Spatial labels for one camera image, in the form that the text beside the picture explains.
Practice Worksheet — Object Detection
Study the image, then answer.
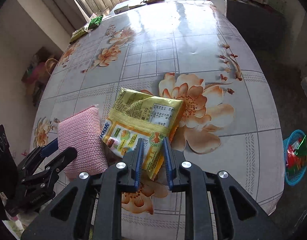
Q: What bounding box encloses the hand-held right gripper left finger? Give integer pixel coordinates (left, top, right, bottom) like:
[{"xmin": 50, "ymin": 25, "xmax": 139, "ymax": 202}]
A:
[{"xmin": 20, "ymin": 137, "xmax": 145, "ymax": 240}]

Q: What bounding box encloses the brown flat packet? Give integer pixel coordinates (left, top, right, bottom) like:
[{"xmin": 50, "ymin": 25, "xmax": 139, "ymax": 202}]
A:
[{"xmin": 128, "ymin": 0, "xmax": 159, "ymax": 8}]

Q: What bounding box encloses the red gift bag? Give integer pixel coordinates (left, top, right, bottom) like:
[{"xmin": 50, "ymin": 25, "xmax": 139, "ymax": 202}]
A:
[{"xmin": 38, "ymin": 58, "xmax": 59, "ymax": 90}]

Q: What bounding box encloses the dark cabinet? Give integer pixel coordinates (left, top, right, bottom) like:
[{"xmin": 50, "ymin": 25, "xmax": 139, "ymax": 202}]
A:
[{"xmin": 226, "ymin": 0, "xmax": 286, "ymax": 50}]

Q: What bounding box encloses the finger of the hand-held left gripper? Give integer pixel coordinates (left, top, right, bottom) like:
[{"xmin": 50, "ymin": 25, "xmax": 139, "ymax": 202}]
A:
[
  {"xmin": 45, "ymin": 147, "xmax": 77, "ymax": 174},
  {"xmin": 17, "ymin": 137, "xmax": 59, "ymax": 172}
]

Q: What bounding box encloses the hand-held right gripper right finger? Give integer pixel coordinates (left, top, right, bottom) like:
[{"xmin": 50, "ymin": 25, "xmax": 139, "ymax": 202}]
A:
[{"xmin": 163, "ymin": 137, "xmax": 285, "ymax": 240}]

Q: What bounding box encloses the green plastic basket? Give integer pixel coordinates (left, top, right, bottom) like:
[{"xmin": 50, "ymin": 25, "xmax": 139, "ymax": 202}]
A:
[{"xmin": 267, "ymin": 0, "xmax": 286, "ymax": 13}]

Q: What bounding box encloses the small green packet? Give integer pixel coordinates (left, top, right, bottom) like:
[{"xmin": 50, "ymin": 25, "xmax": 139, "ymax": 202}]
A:
[{"xmin": 88, "ymin": 15, "xmax": 104, "ymax": 29}]

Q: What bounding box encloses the yellow snack packet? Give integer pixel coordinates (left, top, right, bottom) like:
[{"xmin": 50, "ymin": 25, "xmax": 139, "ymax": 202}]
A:
[{"xmin": 100, "ymin": 87, "xmax": 186, "ymax": 180}]

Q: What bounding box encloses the brown paper bag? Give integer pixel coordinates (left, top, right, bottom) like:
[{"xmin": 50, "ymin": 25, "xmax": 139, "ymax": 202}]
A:
[{"xmin": 21, "ymin": 46, "xmax": 55, "ymax": 100}]

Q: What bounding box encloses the blue plastic basket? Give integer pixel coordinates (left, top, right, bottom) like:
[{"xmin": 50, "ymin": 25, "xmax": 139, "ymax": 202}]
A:
[{"xmin": 283, "ymin": 129, "xmax": 307, "ymax": 187}]

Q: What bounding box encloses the yellow-green packet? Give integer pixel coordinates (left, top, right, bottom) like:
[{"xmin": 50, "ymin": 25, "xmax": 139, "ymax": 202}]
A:
[{"xmin": 70, "ymin": 27, "xmax": 87, "ymax": 42}]

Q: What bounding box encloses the pink sponge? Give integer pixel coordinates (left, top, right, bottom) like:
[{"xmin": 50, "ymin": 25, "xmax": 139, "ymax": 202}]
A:
[{"xmin": 57, "ymin": 105, "xmax": 109, "ymax": 179}]

